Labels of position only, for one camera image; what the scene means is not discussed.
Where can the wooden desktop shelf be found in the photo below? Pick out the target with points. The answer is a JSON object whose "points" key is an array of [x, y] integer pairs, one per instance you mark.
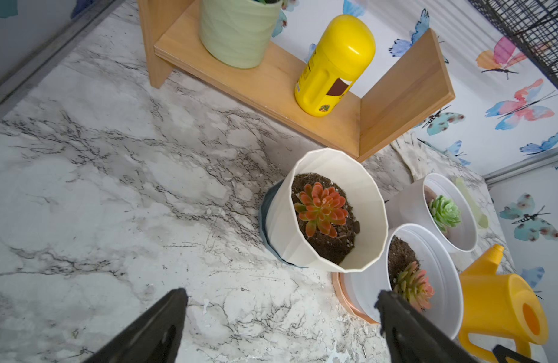
{"points": [[417, 85]]}

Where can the white pot pink succulent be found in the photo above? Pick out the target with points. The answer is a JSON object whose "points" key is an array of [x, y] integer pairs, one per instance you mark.
{"points": [[417, 267]]}

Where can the yellow plastic bottle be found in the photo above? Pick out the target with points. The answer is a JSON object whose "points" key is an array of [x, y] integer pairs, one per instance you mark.
{"points": [[344, 52]]}

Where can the dark blue pot saucer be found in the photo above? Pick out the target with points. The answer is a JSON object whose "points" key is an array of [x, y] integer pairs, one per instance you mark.
{"points": [[263, 214]]}

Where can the black wire wall basket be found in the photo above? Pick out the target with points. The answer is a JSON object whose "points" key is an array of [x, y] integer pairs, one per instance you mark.
{"points": [[531, 25]]}

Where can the ribbed white pot red succulent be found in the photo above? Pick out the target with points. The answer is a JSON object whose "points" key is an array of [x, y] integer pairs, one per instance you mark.
{"points": [[328, 214]]}

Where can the white pot green succulent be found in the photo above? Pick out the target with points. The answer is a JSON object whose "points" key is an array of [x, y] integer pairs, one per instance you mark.
{"points": [[435, 203]]}

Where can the yellow plastic watering can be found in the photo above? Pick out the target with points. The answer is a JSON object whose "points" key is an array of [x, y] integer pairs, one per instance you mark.
{"points": [[500, 306]]}

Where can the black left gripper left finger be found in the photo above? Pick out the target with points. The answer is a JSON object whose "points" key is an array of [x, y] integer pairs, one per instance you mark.
{"points": [[153, 337]]}

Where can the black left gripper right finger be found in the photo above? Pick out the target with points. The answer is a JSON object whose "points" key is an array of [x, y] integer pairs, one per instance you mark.
{"points": [[411, 337]]}

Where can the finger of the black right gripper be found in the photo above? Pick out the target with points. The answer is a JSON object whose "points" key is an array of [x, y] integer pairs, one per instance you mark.
{"points": [[506, 355]]}

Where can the terracotta pot saucer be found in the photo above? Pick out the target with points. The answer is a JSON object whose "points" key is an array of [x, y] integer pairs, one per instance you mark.
{"points": [[344, 299]]}

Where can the green pot red flowers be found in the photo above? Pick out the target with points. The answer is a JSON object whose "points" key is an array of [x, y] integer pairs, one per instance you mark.
{"points": [[238, 32]]}

